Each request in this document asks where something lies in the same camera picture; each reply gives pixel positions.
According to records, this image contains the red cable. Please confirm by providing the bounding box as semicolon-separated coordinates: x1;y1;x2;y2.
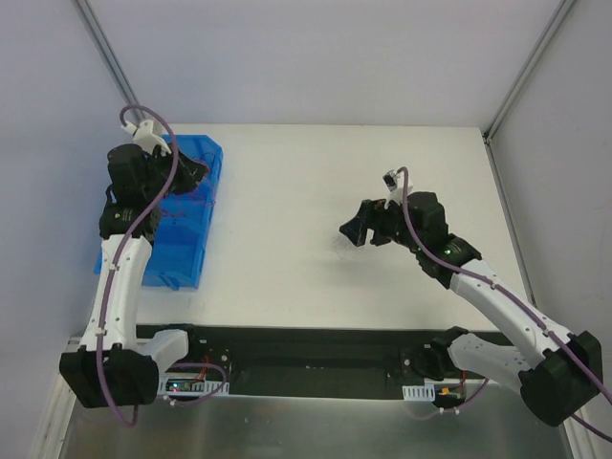
160;162;216;216

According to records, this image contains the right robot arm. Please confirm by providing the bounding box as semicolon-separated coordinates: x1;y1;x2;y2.
339;192;611;426

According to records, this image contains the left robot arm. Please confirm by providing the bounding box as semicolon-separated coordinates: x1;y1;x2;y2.
59;143;209;408

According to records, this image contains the blue plastic bin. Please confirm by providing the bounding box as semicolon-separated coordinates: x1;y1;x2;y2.
98;135;223;291

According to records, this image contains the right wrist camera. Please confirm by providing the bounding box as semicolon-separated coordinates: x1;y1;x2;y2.
382;169;414;208

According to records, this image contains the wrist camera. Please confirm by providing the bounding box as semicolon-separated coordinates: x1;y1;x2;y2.
132;120;172;157
382;169;414;208

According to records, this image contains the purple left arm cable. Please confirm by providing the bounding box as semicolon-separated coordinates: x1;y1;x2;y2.
93;104;230;427

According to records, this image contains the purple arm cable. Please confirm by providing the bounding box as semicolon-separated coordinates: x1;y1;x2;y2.
93;104;230;427
399;166;612;444

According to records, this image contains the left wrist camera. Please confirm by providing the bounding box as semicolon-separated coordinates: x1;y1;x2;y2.
132;120;172;157

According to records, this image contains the right white cable duct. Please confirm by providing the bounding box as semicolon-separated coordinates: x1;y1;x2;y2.
402;383;436;403

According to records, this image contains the white cable duct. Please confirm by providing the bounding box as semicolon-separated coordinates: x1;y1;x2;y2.
158;377;230;398
402;383;436;403

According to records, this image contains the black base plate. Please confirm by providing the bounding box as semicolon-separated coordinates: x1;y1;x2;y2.
145;324;498;401

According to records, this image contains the left aluminium frame post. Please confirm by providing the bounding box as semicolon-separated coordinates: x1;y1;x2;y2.
71;0;140;105

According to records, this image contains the aluminium frame post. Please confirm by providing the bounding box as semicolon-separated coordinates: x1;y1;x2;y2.
71;0;140;105
483;0;579;144

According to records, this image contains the left white cable duct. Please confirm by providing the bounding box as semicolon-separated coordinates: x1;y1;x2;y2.
158;377;230;398

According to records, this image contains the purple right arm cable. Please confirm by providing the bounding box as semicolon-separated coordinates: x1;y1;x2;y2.
399;166;612;444

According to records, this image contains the right aluminium frame post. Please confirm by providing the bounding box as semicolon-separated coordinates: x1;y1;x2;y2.
483;0;579;144

